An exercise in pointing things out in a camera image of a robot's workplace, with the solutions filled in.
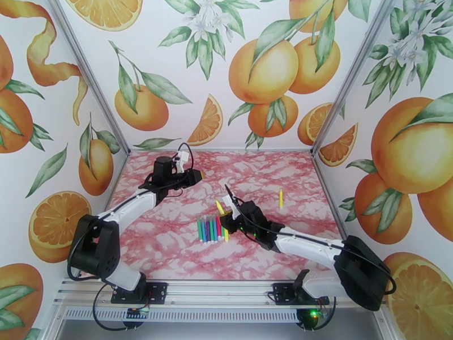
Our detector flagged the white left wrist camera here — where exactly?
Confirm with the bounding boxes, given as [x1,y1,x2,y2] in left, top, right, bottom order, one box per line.
[174,151,189,174]

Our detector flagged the aluminium back rail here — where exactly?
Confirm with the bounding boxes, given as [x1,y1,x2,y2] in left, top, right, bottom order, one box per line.
[128,147,315,154]

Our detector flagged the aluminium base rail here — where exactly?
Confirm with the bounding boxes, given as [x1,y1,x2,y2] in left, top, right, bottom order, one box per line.
[52,277,388,309]

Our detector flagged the perforated metal cable tray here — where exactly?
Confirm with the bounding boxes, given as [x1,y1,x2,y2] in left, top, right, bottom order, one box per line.
[63,308,300,322]

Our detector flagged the black round mount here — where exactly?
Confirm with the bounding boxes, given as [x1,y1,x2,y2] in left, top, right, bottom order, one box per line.
[296,308,321,331]
[123,316,145,331]

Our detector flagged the black base cable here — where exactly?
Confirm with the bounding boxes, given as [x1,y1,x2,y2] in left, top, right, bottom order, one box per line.
[304,295,337,332]
[91,283,129,332]

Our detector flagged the aluminium frame post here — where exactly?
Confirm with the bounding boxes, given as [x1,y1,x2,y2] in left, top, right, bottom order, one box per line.
[44,0,132,155]
[310,0,401,155]

